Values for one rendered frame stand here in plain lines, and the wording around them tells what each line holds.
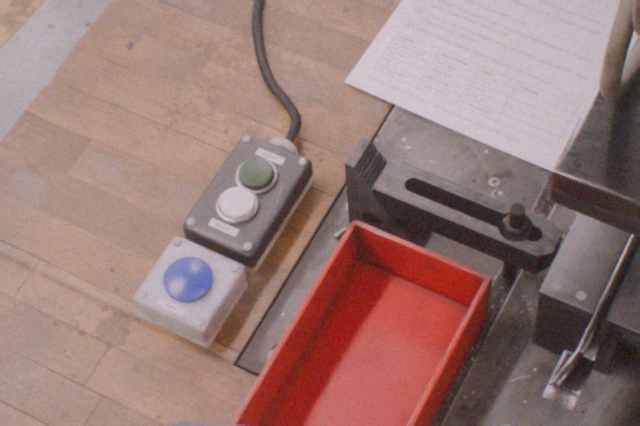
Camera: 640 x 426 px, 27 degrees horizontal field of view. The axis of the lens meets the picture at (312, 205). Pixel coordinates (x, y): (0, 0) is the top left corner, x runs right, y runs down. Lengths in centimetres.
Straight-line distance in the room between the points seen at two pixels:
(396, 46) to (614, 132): 39
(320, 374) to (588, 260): 22
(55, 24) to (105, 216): 138
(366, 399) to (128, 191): 29
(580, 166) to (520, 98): 34
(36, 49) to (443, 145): 142
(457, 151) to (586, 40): 17
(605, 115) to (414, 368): 28
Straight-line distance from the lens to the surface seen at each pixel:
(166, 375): 108
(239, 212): 110
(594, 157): 88
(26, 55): 249
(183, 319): 106
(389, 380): 105
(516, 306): 109
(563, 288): 101
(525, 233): 104
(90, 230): 116
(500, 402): 106
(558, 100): 121
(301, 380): 106
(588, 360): 98
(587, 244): 103
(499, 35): 125
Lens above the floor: 186
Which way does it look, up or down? 57 degrees down
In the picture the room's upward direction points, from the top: 6 degrees counter-clockwise
